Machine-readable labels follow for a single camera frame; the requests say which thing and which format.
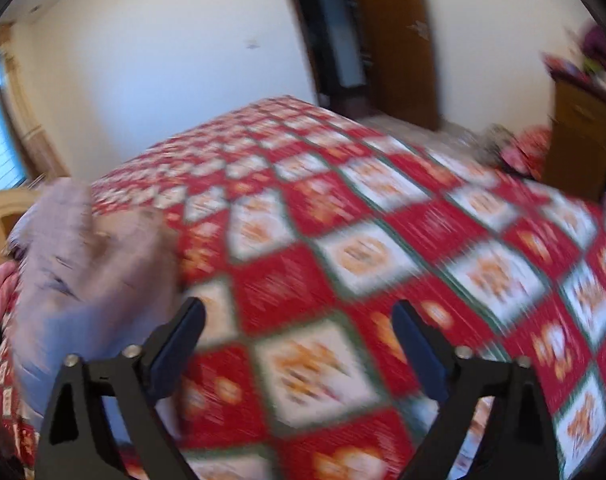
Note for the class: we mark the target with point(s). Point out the beige padded coat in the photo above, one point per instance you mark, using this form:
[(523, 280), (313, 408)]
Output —
[(93, 280)]

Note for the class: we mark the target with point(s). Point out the red bag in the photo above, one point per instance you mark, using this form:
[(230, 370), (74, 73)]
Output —
[(528, 152)]

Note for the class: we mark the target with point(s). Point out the dark door frame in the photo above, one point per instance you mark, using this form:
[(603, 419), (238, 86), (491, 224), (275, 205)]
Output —
[(295, 35)]

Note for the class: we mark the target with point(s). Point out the white wall switch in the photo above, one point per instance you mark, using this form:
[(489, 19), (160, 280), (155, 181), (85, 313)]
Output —
[(253, 43)]

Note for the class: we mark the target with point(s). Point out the brown wooden door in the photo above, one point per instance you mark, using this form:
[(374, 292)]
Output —
[(398, 50)]

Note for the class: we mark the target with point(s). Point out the wooden cabinet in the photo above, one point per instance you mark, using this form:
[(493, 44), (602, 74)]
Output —
[(578, 130)]

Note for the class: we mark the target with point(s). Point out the yellow patterned curtain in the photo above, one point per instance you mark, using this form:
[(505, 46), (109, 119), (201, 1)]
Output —
[(33, 135)]

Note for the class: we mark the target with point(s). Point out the cream wooden headboard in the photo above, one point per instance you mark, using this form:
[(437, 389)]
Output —
[(3, 207)]

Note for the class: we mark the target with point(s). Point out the purple cloth pile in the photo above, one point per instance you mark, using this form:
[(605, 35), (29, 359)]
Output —
[(600, 50)]

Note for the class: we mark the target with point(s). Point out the red checkered bed sheet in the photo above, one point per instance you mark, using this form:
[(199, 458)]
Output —
[(333, 200)]

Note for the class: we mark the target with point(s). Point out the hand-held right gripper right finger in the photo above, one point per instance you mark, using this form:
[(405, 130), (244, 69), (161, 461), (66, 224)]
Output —
[(423, 355)]

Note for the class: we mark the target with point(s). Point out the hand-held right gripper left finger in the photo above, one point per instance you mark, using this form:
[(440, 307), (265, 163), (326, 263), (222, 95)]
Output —
[(175, 350)]

